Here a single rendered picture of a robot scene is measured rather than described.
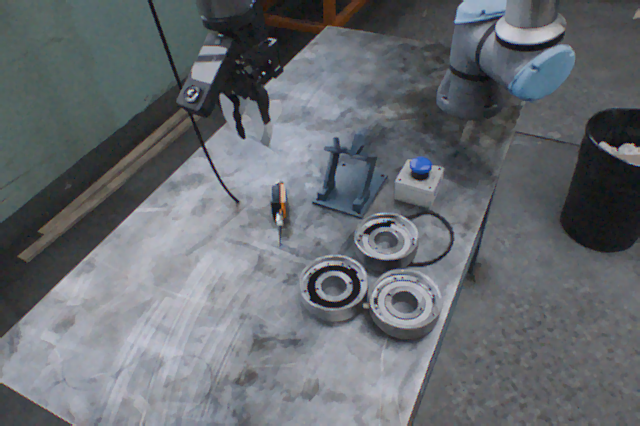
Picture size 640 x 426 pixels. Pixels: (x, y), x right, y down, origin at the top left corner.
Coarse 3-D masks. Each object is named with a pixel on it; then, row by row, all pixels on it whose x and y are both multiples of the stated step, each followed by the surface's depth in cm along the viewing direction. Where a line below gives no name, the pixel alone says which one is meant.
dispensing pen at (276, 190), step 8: (280, 184) 94; (272, 192) 90; (280, 192) 90; (272, 200) 88; (280, 200) 88; (272, 208) 89; (280, 208) 89; (280, 216) 88; (280, 224) 87; (280, 232) 86; (280, 240) 84
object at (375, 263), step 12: (372, 216) 85; (384, 216) 85; (396, 216) 85; (360, 228) 84; (384, 228) 84; (408, 228) 84; (360, 240) 82; (372, 240) 82; (384, 240) 85; (396, 240) 83; (360, 252) 80; (384, 252) 80; (396, 252) 81; (408, 252) 79; (372, 264) 80; (384, 264) 79; (396, 264) 79
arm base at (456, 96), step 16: (448, 80) 110; (464, 80) 106; (480, 80) 105; (448, 96) 112; (464, 96) 107; (480, 96) 107; (496, 96) 108; (448, 112) 111; (464, 112) 109; (480, 112) 108; (496, 112) 110
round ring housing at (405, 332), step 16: (400, 272) 76; (416, 272) 76; (400, 288) 75; (432, 288) 75; (416, 304) 75; (432, 304) 74; (384, 320) 70; (432, 320) 70; (400, 336) 71; (416, 336) 71
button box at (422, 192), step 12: (408, 168) 92; (432, 168) 92; (396, 180) 90; (408, 180) 90; (420, 180) 90; (432, 180) 90; (396, 192) 92; (408, 192) 90; (420, 192) 89; (432, 192) 88; (420, 204) 91; (432, 204) 91
